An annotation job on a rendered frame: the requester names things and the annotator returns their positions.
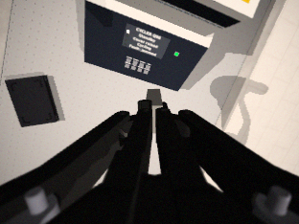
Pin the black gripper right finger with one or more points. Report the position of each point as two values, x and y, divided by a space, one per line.
269 192

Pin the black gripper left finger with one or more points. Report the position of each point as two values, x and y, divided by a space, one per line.
119 146

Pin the grey flat base plate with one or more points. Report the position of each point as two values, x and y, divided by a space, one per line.
46 38

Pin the beige and dark blue benchtop machine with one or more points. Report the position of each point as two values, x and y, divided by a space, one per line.
157 41

